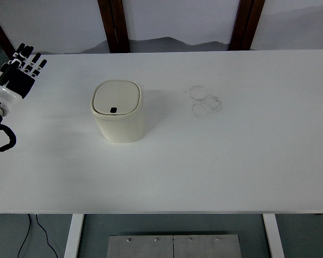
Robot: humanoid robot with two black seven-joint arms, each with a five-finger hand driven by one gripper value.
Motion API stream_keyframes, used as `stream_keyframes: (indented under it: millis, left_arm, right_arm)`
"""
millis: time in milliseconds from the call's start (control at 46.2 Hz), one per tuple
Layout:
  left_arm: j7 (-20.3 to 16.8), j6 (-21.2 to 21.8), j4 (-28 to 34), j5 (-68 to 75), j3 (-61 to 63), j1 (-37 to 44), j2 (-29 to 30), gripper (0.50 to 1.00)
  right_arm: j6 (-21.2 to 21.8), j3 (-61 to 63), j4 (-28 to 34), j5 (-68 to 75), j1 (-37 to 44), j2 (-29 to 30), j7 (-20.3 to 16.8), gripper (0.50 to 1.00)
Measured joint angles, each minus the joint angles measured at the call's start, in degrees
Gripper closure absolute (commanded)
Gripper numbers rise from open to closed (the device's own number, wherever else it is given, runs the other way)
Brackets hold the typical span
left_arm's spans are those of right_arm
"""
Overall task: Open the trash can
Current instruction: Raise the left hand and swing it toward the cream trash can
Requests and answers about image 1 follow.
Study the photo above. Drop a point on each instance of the grey metal base plate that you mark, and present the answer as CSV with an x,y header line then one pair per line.
x,y
227,245

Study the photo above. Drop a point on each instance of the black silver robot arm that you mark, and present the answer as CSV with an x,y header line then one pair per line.
x,y
5,108

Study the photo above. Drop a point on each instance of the far left wooden post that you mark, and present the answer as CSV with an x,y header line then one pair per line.
x,y
6,44

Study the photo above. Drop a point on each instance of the white table leg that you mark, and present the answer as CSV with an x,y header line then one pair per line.
x,y
273,236
74,236

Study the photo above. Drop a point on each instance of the right dark wooden post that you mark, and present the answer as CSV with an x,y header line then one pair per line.
x,y
245,25

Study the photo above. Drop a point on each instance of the left white table leg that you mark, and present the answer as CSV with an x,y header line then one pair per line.
x,y
74,236

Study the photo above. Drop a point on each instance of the right white table leg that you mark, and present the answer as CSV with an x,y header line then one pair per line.
x,y
273,236

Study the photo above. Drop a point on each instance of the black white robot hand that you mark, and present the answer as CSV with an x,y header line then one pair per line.
x,y
14,83

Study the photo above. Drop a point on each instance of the cream plastic trash can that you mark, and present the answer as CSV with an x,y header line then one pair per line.
x,y
117,108

